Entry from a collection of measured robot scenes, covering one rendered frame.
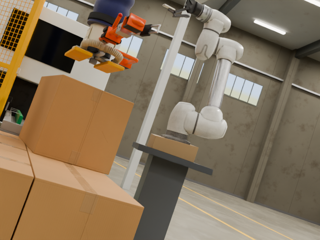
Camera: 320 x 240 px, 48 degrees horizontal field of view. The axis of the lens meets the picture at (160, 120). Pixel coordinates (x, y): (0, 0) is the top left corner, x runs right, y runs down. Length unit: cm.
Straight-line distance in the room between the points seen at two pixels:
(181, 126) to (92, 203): 128
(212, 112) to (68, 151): 107
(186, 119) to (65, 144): 94
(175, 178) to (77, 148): 81
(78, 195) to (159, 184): 119
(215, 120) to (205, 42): 59
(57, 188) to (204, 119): 142
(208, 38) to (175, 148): 74
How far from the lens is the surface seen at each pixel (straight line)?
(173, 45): 586
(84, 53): 198
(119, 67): 202
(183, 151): 239
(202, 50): 212
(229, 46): 269
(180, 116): 243
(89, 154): 186
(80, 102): 182
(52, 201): 125
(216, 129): 245
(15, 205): 125
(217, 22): 216
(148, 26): 162
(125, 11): 217
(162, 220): 244
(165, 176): 239
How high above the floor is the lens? 76
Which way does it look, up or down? 4 degrees up
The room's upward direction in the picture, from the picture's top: 19 degrees clockwise
